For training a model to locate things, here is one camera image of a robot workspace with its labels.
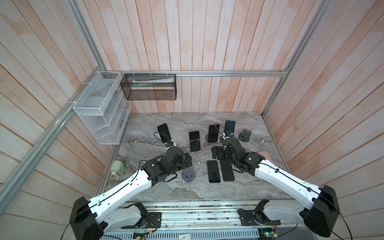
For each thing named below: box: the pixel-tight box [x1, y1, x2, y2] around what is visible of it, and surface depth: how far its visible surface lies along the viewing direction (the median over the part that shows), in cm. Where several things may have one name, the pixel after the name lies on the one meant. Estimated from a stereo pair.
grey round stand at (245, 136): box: [238, 129, 252, 142], surface depth 104 cm
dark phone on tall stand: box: [223, 120, 236, 135], surface depth 100 cm
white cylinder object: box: [110, 160, 126, 181], surface depth 86 cm
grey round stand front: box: [181, 166, 196, 183], surface depth 86 cm
